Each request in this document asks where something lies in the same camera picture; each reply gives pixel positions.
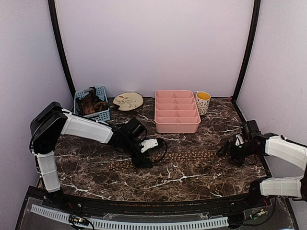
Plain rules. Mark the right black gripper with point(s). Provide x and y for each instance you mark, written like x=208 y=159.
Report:
x=238 y=161

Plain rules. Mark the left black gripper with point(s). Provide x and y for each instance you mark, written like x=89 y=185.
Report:
x=139 y=161

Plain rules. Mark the brown floral tie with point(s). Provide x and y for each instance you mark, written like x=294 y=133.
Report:
x=170 y=157

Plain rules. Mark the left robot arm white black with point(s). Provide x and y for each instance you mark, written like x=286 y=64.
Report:
x=55 y=121

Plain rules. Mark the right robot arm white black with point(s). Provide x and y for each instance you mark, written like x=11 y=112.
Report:
x=277 y=146

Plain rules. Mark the dark brown ties in basket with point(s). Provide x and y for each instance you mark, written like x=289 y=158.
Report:
x=91 y=103

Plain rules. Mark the white mug yellow inside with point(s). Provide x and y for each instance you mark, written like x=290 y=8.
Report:
x=202 y=101

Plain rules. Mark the round floral plate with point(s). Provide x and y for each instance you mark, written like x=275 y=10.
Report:
x=128 y=101

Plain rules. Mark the pink divided organizer tray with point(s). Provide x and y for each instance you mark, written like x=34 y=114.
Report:
x=176 y=112

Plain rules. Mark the blue perforated plastic basket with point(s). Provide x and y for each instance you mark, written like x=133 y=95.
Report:
x=101 y=93

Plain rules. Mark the small green circuit board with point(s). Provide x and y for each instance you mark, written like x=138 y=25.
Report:
x=76 y=220

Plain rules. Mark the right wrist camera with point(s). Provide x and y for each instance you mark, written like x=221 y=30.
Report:
x=238 y=139

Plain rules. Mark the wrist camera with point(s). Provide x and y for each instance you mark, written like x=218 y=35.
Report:
x=146 y=136
x=238 y=139

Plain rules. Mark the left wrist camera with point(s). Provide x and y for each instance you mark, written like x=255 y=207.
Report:
x=146 y=136

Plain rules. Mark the black front rail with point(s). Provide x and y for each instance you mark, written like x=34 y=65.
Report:
x=90 y=206

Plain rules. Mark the grey slotted cable duct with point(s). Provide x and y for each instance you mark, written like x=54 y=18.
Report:
x=136 y=222

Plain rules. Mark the right black frame post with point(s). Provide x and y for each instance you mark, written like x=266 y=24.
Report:
x=248 y=49

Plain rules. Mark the black frame post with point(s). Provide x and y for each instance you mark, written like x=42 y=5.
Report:
x=248 y=49
x=60 y=47

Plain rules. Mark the left black frame post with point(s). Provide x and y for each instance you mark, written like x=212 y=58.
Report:
x=60 y=47

